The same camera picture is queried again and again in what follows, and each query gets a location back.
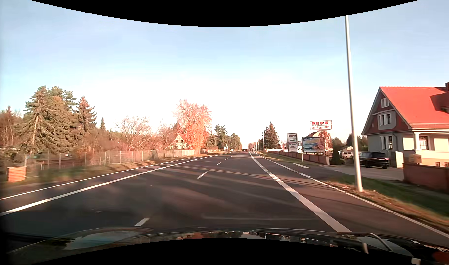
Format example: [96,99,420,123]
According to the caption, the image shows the orange-leaved tree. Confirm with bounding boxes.
[173,99,213,150]

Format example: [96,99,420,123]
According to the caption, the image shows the cream house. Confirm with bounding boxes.
[169,134,189,150]

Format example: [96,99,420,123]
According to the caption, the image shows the dark conifer tree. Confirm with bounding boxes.
[263,122,281,150]

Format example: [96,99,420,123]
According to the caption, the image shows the grey asphalt road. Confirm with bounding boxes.
[0,150,449,249]

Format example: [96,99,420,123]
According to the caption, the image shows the white sign board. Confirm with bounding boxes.
[287,133,298,159]

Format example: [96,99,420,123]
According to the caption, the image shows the billboard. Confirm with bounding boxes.
[302,136,325,162]

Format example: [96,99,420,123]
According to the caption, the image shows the tall white sign on posts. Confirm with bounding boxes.
[309,120,333,155]

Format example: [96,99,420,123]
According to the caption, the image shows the road markings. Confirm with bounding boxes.
[0,151,449,242]

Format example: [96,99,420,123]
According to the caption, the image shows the car's own bonnet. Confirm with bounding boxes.
[6,227,449,265]

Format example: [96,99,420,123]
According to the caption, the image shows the paved driveway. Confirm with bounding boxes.
[322,163,405,182]

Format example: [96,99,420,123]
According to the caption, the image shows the grass verge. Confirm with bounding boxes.
[0,152,225,199]
[260,152,449,236]

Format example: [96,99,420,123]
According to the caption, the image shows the black car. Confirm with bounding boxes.
[358,151,390,169]

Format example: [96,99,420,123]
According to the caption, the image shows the row of trees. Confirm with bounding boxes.
[0,85,173,162]

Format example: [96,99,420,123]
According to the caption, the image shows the red-roofed grey house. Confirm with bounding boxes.
[361,82,449,168]

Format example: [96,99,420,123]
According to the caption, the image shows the brick pillar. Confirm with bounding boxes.
[7,166,27,183]

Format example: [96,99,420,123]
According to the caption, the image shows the low red wall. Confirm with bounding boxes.
[267,150,330,165]

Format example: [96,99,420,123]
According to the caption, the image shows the wire mesh fence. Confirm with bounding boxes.
[0,148,225,173]

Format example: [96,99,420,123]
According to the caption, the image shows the tall grey lamp post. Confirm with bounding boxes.
[344,15,364,193]

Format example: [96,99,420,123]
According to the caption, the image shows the red brick wall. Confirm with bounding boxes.
[403,163,449,194]

